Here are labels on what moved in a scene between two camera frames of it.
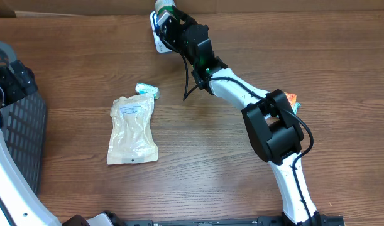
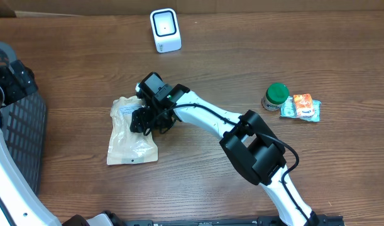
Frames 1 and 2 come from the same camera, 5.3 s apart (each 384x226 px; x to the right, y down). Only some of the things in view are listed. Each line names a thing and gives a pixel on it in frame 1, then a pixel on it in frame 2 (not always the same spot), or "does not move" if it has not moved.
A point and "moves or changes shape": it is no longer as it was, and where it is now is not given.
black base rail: x=320 y=220 does not move
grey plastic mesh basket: x=24 y=122 does not move
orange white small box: x=292 y=98 to x=304 y=105
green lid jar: x=161 y=5 moves or changes shape
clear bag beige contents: x=131 y=139 does not move
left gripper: x=17 y=91 does not move
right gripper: x=184 y=18 to x=143 y=118
